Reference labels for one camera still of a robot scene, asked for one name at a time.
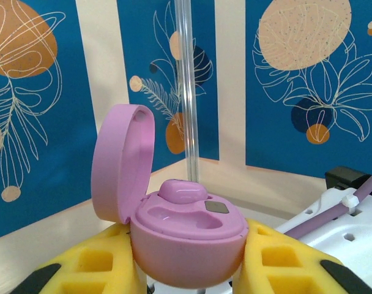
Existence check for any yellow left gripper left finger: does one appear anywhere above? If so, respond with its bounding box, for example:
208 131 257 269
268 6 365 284
20 223 147 294

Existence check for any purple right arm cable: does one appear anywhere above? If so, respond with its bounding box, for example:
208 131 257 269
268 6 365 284
286 166 372 239

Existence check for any pink earbud charging case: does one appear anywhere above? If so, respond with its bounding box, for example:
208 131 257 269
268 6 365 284
91 104 250 288

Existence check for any pink earbud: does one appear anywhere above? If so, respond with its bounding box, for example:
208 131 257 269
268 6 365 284
157 179 209 205

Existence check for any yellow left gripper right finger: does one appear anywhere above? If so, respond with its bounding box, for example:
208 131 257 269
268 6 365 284
234 218 372 294

